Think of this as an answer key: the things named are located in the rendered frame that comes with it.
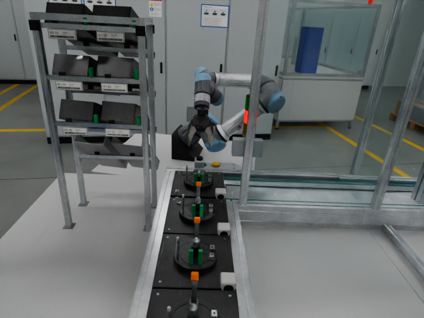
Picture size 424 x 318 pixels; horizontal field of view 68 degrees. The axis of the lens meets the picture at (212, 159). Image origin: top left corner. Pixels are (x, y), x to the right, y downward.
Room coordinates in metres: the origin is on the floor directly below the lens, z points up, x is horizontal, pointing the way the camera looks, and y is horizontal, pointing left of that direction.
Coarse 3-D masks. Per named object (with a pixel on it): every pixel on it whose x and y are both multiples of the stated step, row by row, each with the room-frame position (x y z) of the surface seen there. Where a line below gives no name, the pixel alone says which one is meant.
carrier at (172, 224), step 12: (168, 204) 1.08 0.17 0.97; (180, 204) 1.08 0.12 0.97; (192, 204) 0.98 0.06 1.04; (204, 204) 1.06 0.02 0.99; (216, 204) 1.10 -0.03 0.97; (168, 216) 0.99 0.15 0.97; (180, 216) 0.99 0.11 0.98; (192, 216) 0.97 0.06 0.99; (204, 216) 0.98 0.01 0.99; (216, 216) 1.01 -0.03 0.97; (168, 228) 0.92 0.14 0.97; (180, 228) 0.92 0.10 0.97; (192, 228) 0.93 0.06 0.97; (204, 228) 0.93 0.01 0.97; (216, 228) 0.94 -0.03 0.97; (228, 228) 0.91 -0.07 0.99
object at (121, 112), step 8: (104, 104) 1.12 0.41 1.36; (112, 104) 1.12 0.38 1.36; (120, 104) 1.12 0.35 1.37; (128, 104) 1.12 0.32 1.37; (136, 104) 1.12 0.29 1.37; (104, 112) 1.11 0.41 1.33; (112, 112) 1.11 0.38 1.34; (120, 112) 1.11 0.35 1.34; (128, 112) 1.10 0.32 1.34; (136, 112) 1.12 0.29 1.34; (104, 120) 1.10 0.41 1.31; (120, 120) 1.09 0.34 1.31; (128, 120) 1.09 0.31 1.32; (136, 120) 1.11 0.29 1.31
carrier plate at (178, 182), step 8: (176, 176) 1.33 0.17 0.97; (184, 176) 1.33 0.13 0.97; (216, 176) 1.35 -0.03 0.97; (176, 184) 1.25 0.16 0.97; (216, 184) 1.27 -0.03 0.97; (224, 184) 1.28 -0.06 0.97; (184, 192) 1.18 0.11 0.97; (192, 192) 1.18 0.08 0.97; (200, 192) 1.19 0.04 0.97; (208, 192) 1.19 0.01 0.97
